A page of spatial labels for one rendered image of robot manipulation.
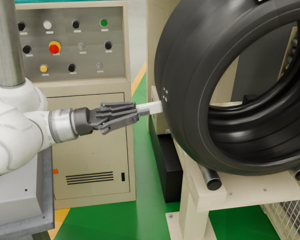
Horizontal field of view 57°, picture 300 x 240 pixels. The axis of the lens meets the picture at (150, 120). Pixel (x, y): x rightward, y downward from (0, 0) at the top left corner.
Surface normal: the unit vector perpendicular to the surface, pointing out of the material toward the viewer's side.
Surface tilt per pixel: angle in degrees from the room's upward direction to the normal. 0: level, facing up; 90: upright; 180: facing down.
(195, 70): 74
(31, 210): 90
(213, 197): 90
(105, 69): 90
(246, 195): 0
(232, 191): 0
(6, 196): 5
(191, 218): 90
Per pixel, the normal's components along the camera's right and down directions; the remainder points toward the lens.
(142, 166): 0.00, -0.82
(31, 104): 0.87, 0.31
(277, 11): 0.07, 0.43
